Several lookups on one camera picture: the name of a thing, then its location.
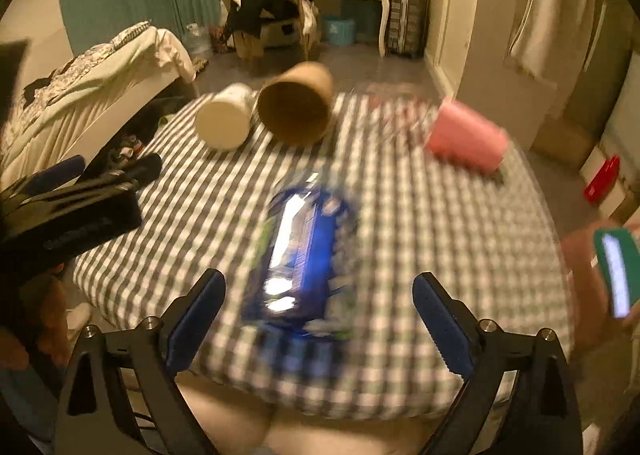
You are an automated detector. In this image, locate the pink faceted cup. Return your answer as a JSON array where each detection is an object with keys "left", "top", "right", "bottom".
[{"left": 425, "top": 97, "right": 509, "bottom": 174}]

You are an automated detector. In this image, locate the large clear water jug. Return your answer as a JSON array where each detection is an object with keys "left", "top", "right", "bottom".
[{"left": 183, "top": 22, "right": 212, "bottom": 58}]

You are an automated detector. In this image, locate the red thermos bottle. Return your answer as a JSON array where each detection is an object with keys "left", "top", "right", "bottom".
[{"left": 580, "top": 155, "right": 620, "bottom": 206}]

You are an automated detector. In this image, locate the brown kraft paper cup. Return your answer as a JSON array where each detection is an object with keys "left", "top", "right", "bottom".
[{"left": 255, "top": 62, "right": 334, "bottom": 147}]

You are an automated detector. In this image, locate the smartphone with lit screen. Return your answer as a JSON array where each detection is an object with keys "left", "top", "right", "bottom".
[{"left": 602, "top": 235, "right": 630, "bottom": 319}]

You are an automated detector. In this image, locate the blue plastic water bottle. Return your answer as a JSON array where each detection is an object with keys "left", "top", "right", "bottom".
[{"left": 241, "top": 171, "right": 359, "bottom": 341}]

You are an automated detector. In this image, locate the white paper cup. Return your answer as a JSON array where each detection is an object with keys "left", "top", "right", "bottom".
[{"left": 194, "top": 82, "right": 255, "bottom": 150}]

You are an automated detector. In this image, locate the clear glass cup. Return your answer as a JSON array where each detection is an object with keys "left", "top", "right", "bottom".
[{"left": 355, "top": 82, "right": 437, "bottom": 149}]

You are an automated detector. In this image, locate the hanging white towel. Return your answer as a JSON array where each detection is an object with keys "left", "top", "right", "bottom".
[{"left": 509, "top": 0, "right": 596, "bottom": 83}]

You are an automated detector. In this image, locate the silver black suitcase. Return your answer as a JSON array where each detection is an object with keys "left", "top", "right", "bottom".
[{"left": 386, "top": 0, "right": 426, "bottom": 57}]

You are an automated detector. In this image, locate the bed with beige bedding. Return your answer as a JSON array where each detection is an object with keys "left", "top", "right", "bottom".
[{"left": 1, "top": 22, "right": 196, "bottom": 187}]

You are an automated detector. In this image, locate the chair piled with clothes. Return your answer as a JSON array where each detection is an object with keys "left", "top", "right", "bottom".
[{"left": 214, "top": 0, "right": 319, "bottom": 62}]

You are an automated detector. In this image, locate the white louvered wardrobe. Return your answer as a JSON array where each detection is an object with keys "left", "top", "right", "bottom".
[{"left": 425, "top": 0, "right": 553, "bottom": 149}]

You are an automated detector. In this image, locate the brown plastic stool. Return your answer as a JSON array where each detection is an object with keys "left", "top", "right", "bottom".
[{"left": 561, "top": 220, "right": 639, "bottom": 359}]

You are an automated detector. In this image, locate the checkered tablecloth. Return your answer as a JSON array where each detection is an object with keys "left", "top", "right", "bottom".
[{"left": 72, "top": 93, "right": 574, "bottom": 419}]

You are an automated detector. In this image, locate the blue laundry basket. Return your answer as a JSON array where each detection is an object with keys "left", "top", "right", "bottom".
[{"left": 323, "top": 16, "right": 356, "bottom": 46}]

